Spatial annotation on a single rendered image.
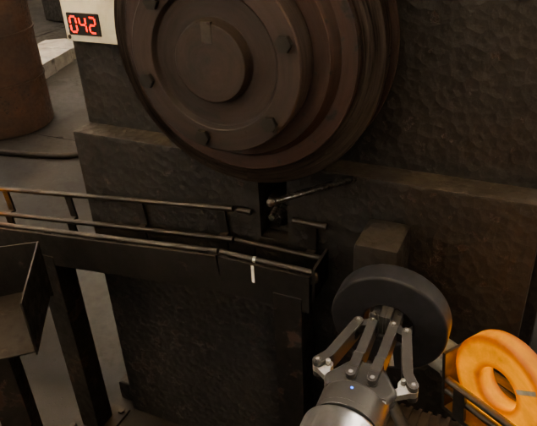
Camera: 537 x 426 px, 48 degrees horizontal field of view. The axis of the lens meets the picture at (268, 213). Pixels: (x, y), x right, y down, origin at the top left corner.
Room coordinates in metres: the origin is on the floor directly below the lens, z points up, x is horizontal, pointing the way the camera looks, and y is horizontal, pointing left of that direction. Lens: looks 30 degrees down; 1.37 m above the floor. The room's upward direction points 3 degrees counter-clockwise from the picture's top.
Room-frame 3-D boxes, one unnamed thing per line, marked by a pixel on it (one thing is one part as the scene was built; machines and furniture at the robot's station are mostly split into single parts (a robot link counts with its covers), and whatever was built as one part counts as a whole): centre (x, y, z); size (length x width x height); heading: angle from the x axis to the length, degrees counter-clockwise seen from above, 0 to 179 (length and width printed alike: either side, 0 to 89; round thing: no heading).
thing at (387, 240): (0.88, -0.20, 0.68); 0.11 x 0.08 x 0.24; 154
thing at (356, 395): (0.49, -0.09, 0.84); 0.09 x 0.08 x 0.07; 155
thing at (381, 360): (0.54, -0.13, 0.84); 0.11 x 0.01 x 0.04; 153
